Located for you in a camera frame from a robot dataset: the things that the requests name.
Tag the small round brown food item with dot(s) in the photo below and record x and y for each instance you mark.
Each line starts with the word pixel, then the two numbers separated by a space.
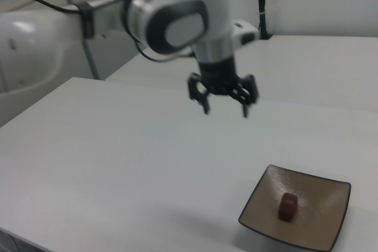
pixel 287 207

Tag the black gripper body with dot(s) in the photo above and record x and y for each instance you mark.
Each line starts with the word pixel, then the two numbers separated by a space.
pixel 218 78

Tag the square brown ceramic plate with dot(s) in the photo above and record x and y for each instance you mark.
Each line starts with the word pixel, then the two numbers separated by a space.
pixel 322 204

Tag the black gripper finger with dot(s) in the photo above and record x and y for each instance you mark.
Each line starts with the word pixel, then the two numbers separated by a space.
pixel 200 98
pixel 249 92

